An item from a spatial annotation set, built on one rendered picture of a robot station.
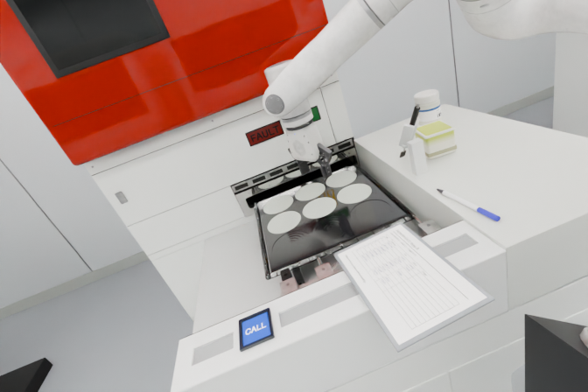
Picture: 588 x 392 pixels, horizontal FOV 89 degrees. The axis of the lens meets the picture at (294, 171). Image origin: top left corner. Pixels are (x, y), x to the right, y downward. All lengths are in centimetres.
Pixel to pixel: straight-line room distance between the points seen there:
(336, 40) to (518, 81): 297
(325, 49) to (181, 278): 93
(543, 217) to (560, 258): 8
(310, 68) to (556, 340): 57
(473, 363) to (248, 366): 42
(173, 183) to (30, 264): 249
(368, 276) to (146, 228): 80
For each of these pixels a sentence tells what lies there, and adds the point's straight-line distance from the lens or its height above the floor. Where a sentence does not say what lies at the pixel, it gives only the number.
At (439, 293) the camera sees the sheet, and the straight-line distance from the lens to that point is 50.
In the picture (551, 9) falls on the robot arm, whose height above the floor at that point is 127.
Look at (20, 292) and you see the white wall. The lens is 363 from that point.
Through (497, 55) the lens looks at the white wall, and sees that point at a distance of 335.
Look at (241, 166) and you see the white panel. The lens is 100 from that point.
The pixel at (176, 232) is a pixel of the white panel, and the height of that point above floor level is 89.
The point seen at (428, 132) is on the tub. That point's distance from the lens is 82.
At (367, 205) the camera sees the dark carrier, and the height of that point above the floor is 90.
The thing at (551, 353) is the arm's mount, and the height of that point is 98.
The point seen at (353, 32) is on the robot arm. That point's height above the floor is 131.
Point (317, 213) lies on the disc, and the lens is 84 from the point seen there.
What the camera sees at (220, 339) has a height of 96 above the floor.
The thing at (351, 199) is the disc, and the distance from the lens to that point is 85.
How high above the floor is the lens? 136
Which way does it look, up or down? 24 degrees down
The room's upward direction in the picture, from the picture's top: 20 degrees counter-clockwise
